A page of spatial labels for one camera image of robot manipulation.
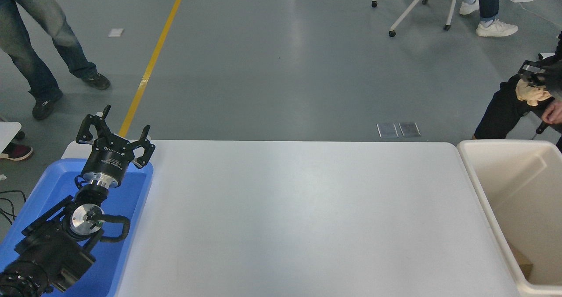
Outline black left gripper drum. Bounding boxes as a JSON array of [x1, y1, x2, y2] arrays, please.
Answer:
[[82, 134, 135, 185]]

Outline person's hand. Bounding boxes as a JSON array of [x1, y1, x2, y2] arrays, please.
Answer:
[[542, 98, 562, 125]]

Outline black floor cables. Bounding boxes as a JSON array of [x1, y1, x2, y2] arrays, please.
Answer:
[[0, 190, 26, 226]]

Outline tan paper ball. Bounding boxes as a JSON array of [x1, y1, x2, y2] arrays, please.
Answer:
[[515, 79, 552, 107]]

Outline person in black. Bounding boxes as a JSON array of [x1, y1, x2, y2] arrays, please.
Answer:
[[473, 32, 562, 153]]

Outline standing person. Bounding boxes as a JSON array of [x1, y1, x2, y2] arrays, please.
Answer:
[[0, 0, 111, 121]]

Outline person's dark red shoe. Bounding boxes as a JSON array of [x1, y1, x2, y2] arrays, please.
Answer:
[[0, 143, 33, 162]]

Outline large pale bin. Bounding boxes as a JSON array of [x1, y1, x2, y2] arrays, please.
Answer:
[[457, 140, 562, 297]]

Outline blue plastic tray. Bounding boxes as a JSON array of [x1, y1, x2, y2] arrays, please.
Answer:
[[0, 158, 154, 297]]

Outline grey metal floor plate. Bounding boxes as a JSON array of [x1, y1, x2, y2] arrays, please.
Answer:
[[377, 122, 399, 138], [398, 122, 421, 137]]

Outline small white table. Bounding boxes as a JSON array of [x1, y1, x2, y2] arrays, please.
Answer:
[[0, 122, 22, 153]]

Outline seated person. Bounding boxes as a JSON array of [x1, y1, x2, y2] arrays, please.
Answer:
[[459, 0, 519, 38]]

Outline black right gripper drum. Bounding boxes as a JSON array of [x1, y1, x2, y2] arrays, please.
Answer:
[[544, 55, 562, 92]]

